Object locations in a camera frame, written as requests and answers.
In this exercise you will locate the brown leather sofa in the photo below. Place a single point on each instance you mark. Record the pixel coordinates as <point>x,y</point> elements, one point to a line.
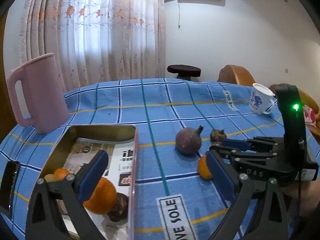
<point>311,100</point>

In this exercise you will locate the printed paper sheet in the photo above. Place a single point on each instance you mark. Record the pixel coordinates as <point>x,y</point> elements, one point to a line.
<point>122,160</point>

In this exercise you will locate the black smartphone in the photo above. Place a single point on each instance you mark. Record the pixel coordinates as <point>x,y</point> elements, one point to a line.
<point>8,190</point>

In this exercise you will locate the small yellow kumquat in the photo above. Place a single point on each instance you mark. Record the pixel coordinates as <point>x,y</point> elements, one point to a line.
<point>51,178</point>

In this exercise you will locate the brown leather armchair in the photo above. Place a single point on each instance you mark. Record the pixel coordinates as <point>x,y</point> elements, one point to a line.
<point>236,75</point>

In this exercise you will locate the rectangular metal tin box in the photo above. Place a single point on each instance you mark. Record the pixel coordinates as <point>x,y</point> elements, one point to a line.
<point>136,180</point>

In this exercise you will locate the wooden door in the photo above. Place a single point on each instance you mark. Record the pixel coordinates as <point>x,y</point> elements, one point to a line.
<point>3,92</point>

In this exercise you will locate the pink floral cloth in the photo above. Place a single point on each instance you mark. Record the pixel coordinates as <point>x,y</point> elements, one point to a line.
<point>310,115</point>

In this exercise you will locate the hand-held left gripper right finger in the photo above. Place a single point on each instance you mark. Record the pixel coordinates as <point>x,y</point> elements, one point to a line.
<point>220,177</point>

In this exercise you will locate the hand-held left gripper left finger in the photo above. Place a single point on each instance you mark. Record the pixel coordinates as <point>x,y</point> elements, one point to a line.
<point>92,177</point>

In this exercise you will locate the orange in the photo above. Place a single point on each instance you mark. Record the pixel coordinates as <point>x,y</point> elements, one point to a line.
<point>204,171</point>
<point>102,197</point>
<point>61,173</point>

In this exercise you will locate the purple round beet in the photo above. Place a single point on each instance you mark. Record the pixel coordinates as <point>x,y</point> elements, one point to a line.
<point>188,141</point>

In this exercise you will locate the pink plastic pitcher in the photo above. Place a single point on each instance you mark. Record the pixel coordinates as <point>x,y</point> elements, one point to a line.
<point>45,92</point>

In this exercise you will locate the white printed mug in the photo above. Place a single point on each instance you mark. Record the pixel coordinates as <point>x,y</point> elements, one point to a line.
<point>258,100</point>

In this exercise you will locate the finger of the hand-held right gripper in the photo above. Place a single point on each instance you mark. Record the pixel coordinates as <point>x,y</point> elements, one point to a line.
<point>222,152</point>
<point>236,143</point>

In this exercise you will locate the dark round stool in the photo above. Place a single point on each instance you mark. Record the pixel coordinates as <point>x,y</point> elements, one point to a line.
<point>183,70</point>

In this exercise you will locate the person's right hand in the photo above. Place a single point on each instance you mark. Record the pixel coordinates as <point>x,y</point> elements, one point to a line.
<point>310,197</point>

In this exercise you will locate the sheer floral curtain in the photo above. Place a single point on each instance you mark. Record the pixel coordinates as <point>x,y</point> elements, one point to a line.
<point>100,30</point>

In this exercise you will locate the blue checked tablecloth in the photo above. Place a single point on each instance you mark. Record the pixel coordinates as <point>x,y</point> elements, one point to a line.
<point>155,105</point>

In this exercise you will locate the small dark crowned fruit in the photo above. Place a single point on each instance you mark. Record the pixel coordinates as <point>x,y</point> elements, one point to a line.
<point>218,135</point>

